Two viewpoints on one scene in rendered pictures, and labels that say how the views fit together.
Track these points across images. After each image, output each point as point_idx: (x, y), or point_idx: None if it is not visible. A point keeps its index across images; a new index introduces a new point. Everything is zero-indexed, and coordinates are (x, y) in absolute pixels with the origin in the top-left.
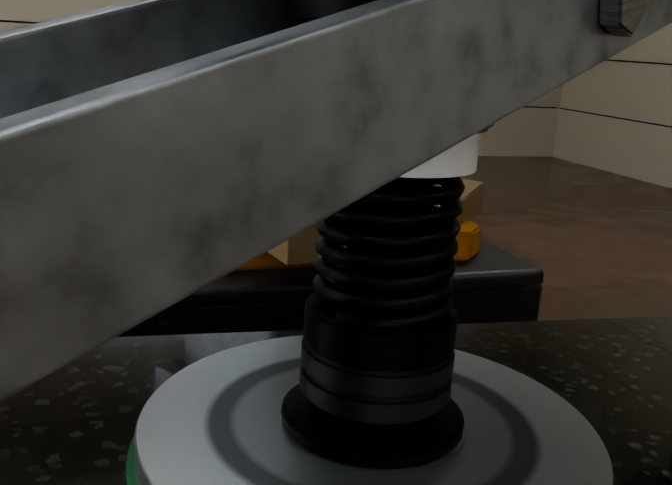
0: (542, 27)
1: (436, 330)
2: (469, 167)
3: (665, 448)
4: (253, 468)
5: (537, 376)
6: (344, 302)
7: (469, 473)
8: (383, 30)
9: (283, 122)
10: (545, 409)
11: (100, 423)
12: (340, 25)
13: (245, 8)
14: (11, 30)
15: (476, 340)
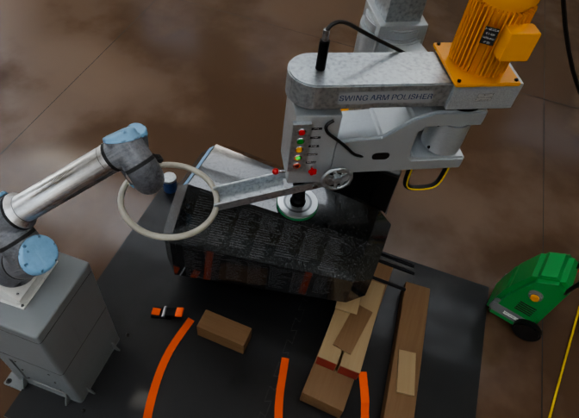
0: (303, 188)
1: (299, 199)
2: None
3: (325, 216)
4: (284, 201)
5: (327, 202)
6: (293, 194)
7: (298, 209)
8: (285, 190)
9: (277, 193)
10: (313, 208)
11: None
12: (282, 190)
13: None
14: (272, 173)
15: (329, 194)
